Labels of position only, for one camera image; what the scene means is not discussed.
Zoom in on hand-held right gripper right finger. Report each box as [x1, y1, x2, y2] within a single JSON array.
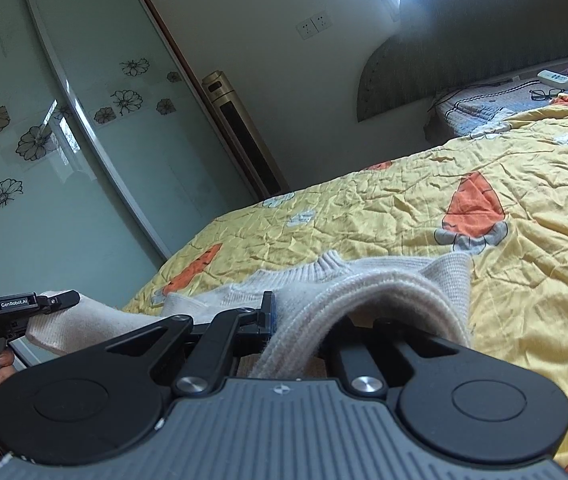
[[321, 317, 462, 402]]

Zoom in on gold tower air conditioner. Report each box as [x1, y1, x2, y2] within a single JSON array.
[[201, 70, 291, 197]]

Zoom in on white knit sweater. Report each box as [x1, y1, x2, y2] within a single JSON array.
[[25, 250, 473, 382]]

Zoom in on patterned pillow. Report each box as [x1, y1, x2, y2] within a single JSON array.
[[424, 66, 568, 145]]

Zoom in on yellow printed quilt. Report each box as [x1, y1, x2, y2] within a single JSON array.
[[121, 94, 568, 480]]

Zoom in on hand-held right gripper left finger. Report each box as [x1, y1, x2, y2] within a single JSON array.
[[104, 290, 279, 400]]

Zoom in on grey padded headboard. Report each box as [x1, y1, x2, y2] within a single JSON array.
[[356, 0, 568, 123]]

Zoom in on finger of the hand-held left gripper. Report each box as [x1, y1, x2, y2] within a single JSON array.
[[36, 289, 81, 315]]

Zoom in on frosted glass wardrobe doors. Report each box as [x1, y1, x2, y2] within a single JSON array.
[[0, 0, 261, 367]]

